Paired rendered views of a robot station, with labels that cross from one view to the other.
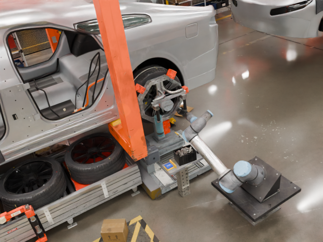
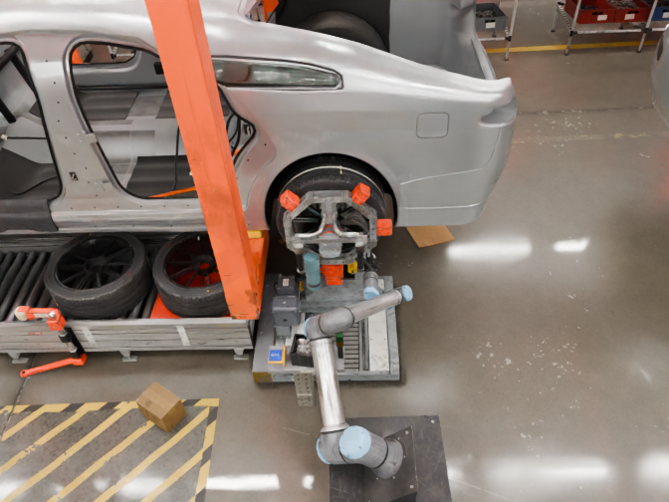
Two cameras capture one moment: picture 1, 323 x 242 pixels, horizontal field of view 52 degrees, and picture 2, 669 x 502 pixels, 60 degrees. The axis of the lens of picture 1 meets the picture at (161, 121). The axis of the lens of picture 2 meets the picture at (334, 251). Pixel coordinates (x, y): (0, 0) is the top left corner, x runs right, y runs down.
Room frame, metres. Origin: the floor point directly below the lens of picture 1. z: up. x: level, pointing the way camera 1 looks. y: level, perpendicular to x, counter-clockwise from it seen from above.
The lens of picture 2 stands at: (1.09, -1.26, 3.18)
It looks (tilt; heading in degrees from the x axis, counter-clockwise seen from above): 45 degrees down; 29
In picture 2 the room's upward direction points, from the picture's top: 4 degrees counter-clockwise
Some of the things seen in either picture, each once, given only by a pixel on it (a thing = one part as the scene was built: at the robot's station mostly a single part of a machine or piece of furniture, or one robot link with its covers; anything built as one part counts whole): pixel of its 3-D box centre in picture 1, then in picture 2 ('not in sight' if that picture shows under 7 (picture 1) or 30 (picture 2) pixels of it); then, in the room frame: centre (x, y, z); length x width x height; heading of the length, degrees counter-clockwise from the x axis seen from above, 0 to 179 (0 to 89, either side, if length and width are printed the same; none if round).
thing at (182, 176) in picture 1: (182, 178); (304, 380); (2.65, -0.13, 0.21); 0.10 x 0.10 x 0.42; 25
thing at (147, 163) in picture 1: (146, 153); (288, 301); (3.11, 0.24, 0.26); 0.42 x 0.18 x 0.35; 25
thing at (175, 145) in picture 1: (161, 143); (336, 288); (3.44, 0.05, 0.13); 0.50 x 0.36 x 0.10; 115
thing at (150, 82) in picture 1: (160, 99); (331, 229); (3.29, -0.03, 0.85); 0.54 x 0.07 x 0.54; 115
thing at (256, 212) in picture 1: (254, 195); (387, 482); (2.31, -0.81, 0.15); 0.60 x 0.60 x 0.30; 27
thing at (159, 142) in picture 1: (159, 131); (334, 269); (3.44, 0.05, 0.32); 0.40 x 0.30 x 0.28; 115
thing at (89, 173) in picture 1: (95, 157); (205, 271); (3.02, 0.80, 0.39); 0.66 x 0.66 x 0.24
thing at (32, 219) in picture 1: (35, 223); (67, 338); (2.25, 1.34, 0.30); 0.09 x 0.05 x 0.50; 115
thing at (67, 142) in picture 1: (52, 149); not in sight; (3.83, 1.58, 0.02); 0.52 x 0.42 x 0.04; 110
